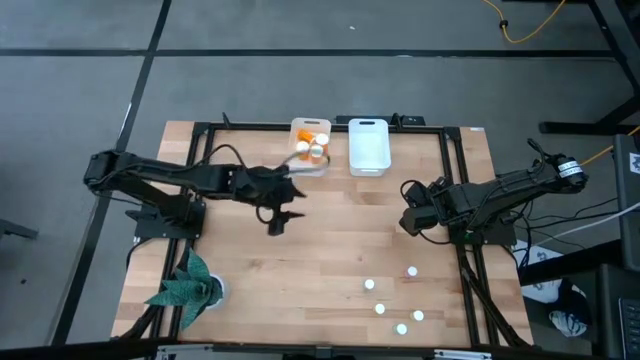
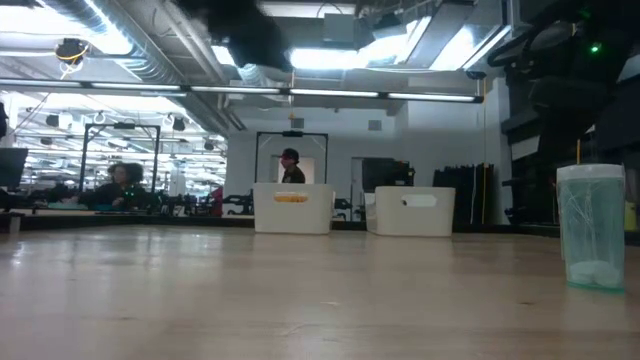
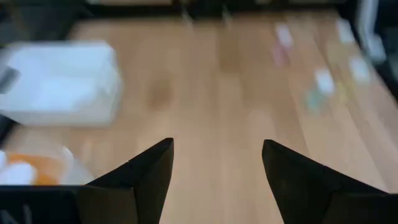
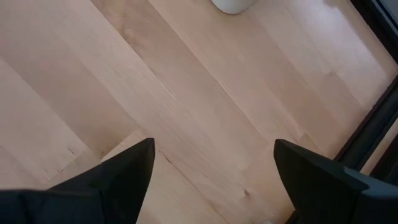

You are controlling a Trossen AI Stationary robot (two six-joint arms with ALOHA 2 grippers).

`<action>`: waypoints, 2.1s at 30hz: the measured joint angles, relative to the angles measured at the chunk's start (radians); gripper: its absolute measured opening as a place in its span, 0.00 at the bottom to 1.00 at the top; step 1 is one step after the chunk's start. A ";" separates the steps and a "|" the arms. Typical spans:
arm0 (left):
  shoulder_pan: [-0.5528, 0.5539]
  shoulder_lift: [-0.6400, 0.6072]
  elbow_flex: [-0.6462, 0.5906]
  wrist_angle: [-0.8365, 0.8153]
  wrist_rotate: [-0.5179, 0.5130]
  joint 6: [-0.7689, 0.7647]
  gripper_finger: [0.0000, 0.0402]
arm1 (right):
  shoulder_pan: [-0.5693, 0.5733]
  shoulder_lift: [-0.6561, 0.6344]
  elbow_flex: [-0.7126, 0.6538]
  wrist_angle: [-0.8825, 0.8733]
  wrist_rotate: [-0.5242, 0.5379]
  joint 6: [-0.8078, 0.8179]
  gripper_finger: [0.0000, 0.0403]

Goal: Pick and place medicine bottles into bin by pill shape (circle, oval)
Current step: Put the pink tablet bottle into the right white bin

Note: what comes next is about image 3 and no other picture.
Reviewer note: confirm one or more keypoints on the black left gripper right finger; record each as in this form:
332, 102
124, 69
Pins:
292, 186

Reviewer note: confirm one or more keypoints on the yellow-green pill bottle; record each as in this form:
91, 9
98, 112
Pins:
344, 31

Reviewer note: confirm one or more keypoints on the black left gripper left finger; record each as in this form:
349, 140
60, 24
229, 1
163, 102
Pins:
152, 180

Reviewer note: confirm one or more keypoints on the pale mint pill bottle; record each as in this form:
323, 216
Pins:
323, 82

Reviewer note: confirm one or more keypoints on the yellow pill bottle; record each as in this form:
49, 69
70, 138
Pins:
359, 68

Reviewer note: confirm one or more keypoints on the pink pill bottle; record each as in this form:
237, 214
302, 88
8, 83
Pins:
281, 46

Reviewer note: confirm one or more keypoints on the white plastic bin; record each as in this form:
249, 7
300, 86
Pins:
77, 174
62, 87

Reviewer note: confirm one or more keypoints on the black table frame rail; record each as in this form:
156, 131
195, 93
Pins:
140, 9

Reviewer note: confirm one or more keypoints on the white camera bracket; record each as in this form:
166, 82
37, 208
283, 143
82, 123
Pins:
370, 37

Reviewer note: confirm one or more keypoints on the orange pill bottle crinkled lid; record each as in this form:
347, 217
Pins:
43, 165

